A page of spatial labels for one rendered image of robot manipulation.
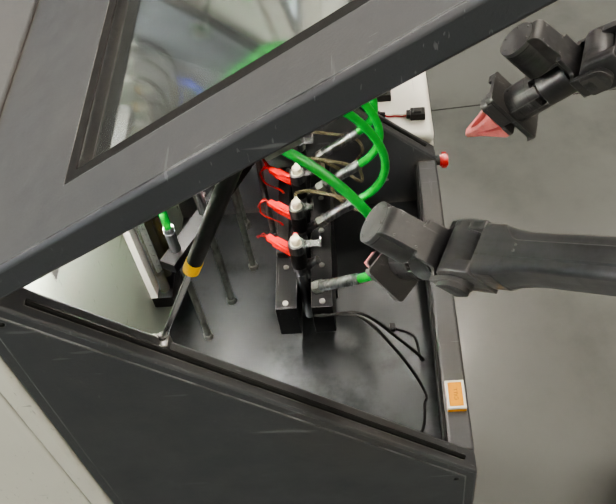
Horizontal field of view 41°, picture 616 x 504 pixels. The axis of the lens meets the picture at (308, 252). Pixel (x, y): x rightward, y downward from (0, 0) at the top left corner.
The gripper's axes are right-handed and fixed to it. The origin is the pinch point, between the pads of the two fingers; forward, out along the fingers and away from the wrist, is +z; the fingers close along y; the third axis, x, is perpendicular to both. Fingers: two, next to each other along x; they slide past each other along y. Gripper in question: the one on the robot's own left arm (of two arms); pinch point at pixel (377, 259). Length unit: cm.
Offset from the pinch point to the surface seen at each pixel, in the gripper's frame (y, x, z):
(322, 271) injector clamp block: -0.3, 3.3, 28.4
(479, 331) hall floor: -40, 77, 108
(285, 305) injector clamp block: 8.9, 1.6, 27.2
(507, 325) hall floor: -47, 82, 105
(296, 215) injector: -3.4, -7.7, 24.5
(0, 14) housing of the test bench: 8, -61, 14
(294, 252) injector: 2.6, -5.0, 20.1
